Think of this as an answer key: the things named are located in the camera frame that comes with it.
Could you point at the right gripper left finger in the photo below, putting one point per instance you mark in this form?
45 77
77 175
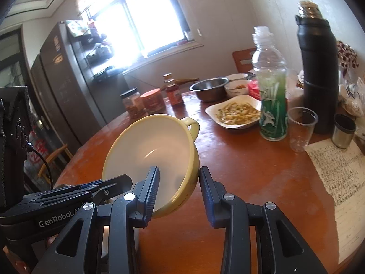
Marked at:
78 247

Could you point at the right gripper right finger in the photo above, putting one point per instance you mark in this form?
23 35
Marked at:
280 246

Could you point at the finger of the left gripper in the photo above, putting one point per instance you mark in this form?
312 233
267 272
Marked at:
105 190

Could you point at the yellow cup bowl with handle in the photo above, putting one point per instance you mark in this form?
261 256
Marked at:
166 142

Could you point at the person's left hand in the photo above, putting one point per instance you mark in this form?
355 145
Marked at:
20 265

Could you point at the yellow wooden chair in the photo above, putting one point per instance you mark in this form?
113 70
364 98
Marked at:
44 170

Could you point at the clear jar of dried food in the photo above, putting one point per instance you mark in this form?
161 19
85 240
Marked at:
131 100

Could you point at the red lidded jar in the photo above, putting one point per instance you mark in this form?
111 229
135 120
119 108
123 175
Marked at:
153 101

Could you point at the handwritten paper sheet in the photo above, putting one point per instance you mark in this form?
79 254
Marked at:
342 174

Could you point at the grey refrigerator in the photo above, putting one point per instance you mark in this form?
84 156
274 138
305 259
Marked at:
78 82

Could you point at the amber sauce bottle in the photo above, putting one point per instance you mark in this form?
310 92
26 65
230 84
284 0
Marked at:
172 90

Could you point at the clear plastic cup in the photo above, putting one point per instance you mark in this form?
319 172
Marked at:
302 122

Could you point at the small steel thermos cap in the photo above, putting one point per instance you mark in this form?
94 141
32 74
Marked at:
344 130

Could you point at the white dish with food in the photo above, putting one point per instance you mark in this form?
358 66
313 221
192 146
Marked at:
239 112

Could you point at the small steel bowl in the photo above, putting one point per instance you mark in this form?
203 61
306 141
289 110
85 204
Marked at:
210 90

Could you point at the red snack packet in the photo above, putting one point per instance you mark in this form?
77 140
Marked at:
253 89

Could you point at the white ceramic bowl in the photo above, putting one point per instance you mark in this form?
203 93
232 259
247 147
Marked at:
237 87

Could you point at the green drink bottle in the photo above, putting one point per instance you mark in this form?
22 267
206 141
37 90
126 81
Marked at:
271 71

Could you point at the wooden chair back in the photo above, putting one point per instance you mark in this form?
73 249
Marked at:
243 59

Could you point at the black thermos flask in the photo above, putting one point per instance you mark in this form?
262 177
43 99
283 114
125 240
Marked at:
320 64

